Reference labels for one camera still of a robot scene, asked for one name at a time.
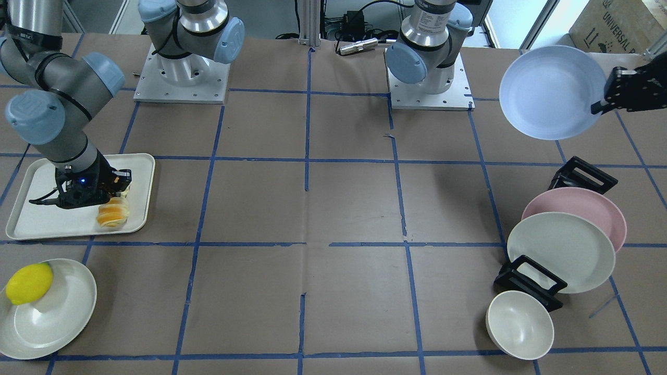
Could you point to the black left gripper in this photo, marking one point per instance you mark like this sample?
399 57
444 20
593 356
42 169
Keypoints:
652 83

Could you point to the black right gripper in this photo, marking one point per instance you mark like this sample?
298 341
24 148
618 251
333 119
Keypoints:
106 172

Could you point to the orange striped bread roll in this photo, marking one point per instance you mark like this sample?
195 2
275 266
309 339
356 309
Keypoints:
113 213

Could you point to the blue plate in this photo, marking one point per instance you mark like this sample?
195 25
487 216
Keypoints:
547 92

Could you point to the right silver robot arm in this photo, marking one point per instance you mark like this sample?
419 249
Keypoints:
65 93

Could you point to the pink plate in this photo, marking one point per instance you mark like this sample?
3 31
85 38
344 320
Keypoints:
586 204

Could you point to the cream plate in rack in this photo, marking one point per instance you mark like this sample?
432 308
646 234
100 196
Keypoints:
571 247

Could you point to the white plate with lemon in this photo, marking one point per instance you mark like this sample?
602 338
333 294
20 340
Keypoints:
40 328

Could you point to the cardboard box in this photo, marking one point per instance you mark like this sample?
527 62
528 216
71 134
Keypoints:
618 26

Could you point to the white rectangular tray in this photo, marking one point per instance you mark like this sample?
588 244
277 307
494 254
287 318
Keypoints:
30 222

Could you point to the yellow lemon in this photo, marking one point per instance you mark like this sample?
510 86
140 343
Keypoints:
29 284

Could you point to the black dish rack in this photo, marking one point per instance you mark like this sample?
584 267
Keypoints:
528 276

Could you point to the cream bowl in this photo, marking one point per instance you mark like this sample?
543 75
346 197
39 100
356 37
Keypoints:
519 325

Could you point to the silver cylinder connector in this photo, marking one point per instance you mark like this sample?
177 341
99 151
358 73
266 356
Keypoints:
358 47

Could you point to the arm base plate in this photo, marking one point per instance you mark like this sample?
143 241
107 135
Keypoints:
190 80
442 89

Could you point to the aluminium frame post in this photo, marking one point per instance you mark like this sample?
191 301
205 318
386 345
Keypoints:
310 23

